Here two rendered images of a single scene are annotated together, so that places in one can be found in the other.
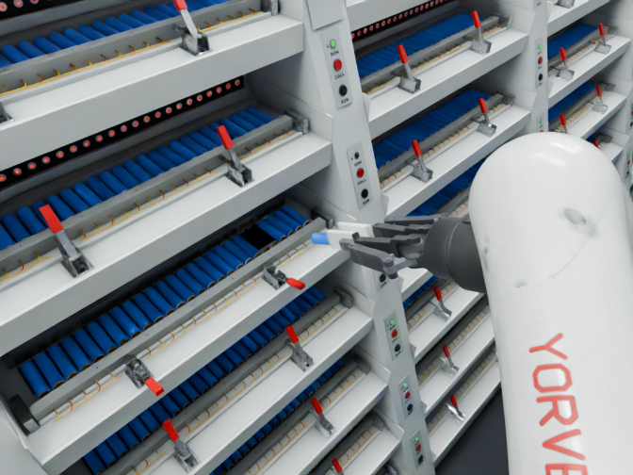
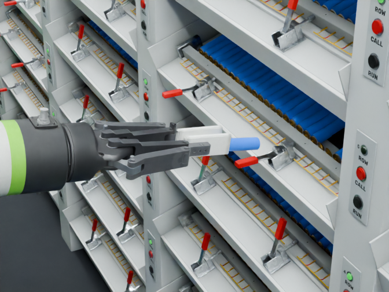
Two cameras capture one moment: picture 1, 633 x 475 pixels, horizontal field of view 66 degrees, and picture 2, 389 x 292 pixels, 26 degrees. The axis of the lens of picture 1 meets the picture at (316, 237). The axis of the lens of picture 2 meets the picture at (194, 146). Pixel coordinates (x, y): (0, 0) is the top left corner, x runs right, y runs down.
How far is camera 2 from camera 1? 1.33 m
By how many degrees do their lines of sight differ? 84
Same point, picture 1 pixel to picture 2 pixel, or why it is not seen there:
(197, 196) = (269, 22)
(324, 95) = (356, 45)
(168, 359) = (213, 106)
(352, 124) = (374, 113)
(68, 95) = not seen: outside the picture
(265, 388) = (253, 233)
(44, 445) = (169, 66)
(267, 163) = (312, 57)
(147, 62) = not seen: outside the picture
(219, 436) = (216, 204)
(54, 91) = not seen: outside the picture
